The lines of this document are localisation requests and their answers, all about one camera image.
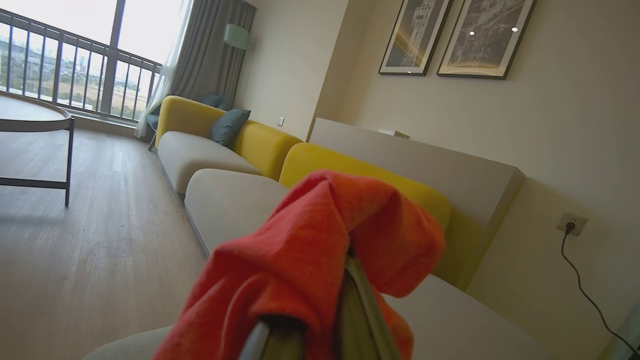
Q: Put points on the white wall power outlet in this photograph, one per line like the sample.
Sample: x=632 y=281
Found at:
x=577 y=219

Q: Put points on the white sheer curtain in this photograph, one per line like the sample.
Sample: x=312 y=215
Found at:
x=160 y=90

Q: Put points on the blue grey throw cushion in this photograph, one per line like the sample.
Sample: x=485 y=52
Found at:
x=227 y=127

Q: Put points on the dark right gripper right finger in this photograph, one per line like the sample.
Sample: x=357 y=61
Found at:
x=362 y=320

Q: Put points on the grey sofa with yellow backrest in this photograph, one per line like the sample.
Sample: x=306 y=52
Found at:
x=200 y=155
x=230 y=205

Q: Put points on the framed wall picture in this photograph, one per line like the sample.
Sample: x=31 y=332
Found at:
x=415 y=35
x=482 y=37

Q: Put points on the small white box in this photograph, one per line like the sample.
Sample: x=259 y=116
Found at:
x=393 y=133

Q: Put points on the grey curtain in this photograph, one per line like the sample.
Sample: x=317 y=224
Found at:
x=210 y=50

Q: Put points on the red cloth garment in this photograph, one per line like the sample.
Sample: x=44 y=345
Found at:
x=300 y=240

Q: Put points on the grey ledge behind sofa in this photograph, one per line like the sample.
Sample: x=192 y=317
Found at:
x=450 y=170

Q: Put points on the grey balcony railing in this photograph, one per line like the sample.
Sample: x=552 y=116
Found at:
x=62 y=35

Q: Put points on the round coffee table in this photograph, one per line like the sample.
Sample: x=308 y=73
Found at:
x=30 y=112

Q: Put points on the floor lamp pale green shade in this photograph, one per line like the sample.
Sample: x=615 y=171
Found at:
x=236 y=36

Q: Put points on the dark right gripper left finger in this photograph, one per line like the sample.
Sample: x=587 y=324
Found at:
x=272 y=345

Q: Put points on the dark blue throw cushion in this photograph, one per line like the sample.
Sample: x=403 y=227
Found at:
x=215 y=102

